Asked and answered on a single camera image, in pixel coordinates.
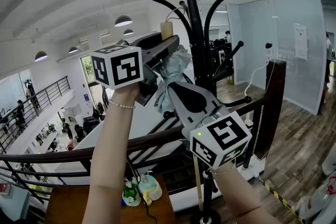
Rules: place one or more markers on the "white security camera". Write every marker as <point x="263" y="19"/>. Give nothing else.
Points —
<point x="269" y="49"/>

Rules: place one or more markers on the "white paper notice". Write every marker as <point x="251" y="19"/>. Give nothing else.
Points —
<point x="300" y="42"/>

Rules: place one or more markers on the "dark wooden newel post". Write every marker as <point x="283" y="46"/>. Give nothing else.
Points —
<point x="273" y="99"/>

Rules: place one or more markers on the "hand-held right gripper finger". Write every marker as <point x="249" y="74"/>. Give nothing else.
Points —
<point x="207" y="99"/>
<point x="181" y="110"/>

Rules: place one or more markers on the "person's left forearm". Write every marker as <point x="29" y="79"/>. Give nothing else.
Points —
<point x="110" y="152"/>

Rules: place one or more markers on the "red book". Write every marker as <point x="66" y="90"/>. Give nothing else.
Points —
<point x="4" y="189"/>

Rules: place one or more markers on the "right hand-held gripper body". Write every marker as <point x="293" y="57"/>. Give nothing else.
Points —
<point x="223" y="139"/>

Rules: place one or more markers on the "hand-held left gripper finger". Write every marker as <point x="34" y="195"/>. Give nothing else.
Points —
<point x="147" y="39"/>
<point x="162" y="51"/>

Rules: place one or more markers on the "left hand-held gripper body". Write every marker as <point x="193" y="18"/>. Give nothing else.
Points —
<point x="115" y="68"/>

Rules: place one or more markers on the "potted plant white flowers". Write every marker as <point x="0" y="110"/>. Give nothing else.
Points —
<point x="130" y="191"/>

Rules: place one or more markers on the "black balcony railing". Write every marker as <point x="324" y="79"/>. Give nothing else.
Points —
<point x="47" y="97"/>

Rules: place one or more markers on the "white plastic bag red print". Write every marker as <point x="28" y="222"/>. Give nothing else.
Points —
<point x="329" y="165"/>
<point x="317" y="199"/>

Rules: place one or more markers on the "person's right forearm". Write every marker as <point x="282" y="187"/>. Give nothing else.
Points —
<point x="236" y="199"/>

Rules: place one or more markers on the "black dome pendant lamp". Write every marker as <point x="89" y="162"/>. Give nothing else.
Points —
<point x="41" y="56"/>
<point x="73" y="49"/>
<point x="123" y="21"/>
<point x="128" y="32"/>

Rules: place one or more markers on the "yellow black hazard tape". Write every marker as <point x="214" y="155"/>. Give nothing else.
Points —
<point x="283" y="202"/>

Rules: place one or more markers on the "light blue cloth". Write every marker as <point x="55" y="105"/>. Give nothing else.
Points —
<point x="170" y="70"/>

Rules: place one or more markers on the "large glass entrance window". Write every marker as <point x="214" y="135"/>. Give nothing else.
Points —
<point x="86" y="68"/>

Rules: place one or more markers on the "pastel blue yellow bottle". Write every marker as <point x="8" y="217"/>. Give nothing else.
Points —
<point x="151" y="189"/>

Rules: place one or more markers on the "light blue side table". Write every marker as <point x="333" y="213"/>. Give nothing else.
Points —
<point x="15" y="204"/>

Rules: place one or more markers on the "brown wooden table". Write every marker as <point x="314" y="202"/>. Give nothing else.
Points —
<point x="73" y="204"/>

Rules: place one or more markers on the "dark handrail metal railing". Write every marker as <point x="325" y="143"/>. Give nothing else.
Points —
<point x="52" y="156"/>

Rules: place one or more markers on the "black coat rack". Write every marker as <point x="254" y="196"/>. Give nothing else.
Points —
<point x="195" y="21"/>

